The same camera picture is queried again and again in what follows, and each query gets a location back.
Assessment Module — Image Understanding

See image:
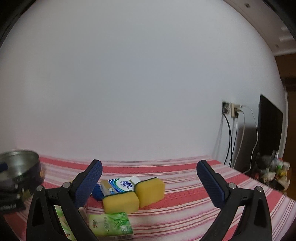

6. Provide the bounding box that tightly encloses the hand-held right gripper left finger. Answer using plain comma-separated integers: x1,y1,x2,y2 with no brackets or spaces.
26,159,103,241

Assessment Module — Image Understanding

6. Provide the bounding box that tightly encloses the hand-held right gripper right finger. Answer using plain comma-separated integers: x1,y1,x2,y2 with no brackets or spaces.
196,159,273,241

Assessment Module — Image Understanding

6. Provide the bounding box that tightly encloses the round metal tin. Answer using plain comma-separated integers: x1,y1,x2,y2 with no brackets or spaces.
0,150,45,193

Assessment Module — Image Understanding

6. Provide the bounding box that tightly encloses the white and blue tissue pack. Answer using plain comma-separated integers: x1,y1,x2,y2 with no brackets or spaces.
100,176,141,197

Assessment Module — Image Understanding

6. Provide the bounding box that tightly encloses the yellow sponge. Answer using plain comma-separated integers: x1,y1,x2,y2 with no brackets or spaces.
102,192,140,214
134,177,165,208

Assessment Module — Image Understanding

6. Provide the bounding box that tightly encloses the green tissue pack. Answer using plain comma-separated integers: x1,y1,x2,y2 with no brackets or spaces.
89,212,134,239
54,204,78,241

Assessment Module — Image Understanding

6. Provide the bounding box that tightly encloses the blue cloth ball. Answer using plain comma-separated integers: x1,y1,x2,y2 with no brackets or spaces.
92,184,104,201

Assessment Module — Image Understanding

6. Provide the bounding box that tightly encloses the red and white striped bedspread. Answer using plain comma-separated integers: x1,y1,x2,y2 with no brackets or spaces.
0,156,290,241

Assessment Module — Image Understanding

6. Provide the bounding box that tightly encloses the group of bottles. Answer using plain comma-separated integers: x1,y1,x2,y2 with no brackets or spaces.
255,151,290,191

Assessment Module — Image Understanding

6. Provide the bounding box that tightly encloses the black television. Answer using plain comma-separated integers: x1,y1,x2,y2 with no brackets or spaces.
258,95,284,172

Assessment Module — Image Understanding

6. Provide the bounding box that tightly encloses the brown wooden furniture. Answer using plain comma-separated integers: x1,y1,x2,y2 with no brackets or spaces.
274,53,296,98

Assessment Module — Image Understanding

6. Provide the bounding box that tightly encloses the black cable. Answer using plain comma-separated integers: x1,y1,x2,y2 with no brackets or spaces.
223,113,232,167

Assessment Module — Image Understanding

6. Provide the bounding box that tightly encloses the white cable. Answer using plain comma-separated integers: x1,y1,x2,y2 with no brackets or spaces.
240,106,259,173

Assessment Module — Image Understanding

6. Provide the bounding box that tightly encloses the white wall socket with plugs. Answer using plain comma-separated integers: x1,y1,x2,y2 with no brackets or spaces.
231,103,243,118

